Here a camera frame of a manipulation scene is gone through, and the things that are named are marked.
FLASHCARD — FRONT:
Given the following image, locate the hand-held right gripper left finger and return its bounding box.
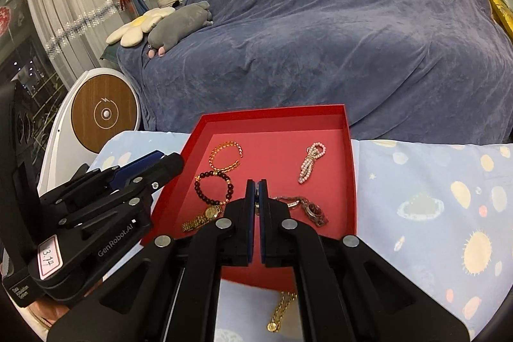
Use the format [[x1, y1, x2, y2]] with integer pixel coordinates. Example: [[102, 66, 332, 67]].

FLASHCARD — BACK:
[[47, 179, 257, 342]]

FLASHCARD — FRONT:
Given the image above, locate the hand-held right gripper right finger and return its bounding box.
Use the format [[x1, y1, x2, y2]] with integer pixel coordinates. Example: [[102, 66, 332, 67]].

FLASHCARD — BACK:
[[258, 179, 469, 342]]

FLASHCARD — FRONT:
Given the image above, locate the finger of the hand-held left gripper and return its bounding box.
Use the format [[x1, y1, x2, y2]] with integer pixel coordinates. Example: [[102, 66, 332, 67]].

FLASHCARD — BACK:
[[40, 153, 185, 230], [80, 150, 166, 190]]

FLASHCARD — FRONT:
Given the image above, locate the gold wristwatch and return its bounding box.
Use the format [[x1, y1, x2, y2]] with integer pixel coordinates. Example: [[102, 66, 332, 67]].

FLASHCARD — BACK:
[[182, 204, 223, 232]]

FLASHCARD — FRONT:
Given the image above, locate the dark bead bracelet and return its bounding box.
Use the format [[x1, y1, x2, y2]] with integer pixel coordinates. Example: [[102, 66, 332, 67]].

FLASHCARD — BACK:
[[194, 171, 235, 206]]

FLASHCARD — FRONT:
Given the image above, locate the red stone metal bracelet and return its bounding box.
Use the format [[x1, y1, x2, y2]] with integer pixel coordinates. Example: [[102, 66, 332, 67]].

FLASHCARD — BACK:
[[276, 196, 329, 227]]

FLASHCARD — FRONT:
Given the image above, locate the gold bangle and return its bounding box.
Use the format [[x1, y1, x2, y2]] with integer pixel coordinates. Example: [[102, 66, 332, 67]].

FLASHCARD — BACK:
[[208, 142, 244, 172]]

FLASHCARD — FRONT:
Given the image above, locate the red cardboard box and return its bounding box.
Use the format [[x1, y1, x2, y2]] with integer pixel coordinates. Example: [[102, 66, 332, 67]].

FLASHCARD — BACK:
[[140, 104, 357, 292]]

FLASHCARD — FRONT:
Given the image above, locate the pearl bracelet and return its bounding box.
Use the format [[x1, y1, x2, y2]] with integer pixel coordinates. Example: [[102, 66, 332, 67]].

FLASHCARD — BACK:
[[297, 142, 326, 184]]

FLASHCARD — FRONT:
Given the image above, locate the gold chain necklace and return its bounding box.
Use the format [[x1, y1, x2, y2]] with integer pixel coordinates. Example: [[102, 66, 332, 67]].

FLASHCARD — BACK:
[[265, 291, 298, 332]]

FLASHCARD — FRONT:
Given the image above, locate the white machine with wooden disc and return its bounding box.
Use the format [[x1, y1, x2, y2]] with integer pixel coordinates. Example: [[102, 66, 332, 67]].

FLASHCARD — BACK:
[[38, 67, 141, 190]]

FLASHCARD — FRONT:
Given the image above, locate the flower-shaped cushion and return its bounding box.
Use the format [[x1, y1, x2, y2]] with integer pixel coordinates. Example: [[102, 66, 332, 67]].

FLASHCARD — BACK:
[[106, 7, 176, 47]]

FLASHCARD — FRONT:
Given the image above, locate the grey plush toy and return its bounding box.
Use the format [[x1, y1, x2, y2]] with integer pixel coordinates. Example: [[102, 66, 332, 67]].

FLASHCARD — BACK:
[[147, 1, 214, 58]]

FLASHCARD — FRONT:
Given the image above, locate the light blue planet-print tablecloth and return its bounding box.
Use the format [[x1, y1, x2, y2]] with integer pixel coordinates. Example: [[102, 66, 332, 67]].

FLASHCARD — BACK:
[[86, 130, 513, 342]]

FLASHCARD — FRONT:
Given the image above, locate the blue-grey sofa cover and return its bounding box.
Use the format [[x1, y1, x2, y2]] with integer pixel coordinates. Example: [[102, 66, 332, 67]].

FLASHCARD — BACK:
[[116, 0, 513, 144]]

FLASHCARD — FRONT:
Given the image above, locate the yellow cushion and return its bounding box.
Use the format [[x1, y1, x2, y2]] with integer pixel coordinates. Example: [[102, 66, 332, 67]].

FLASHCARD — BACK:
[[487, 0, 513, 34]]

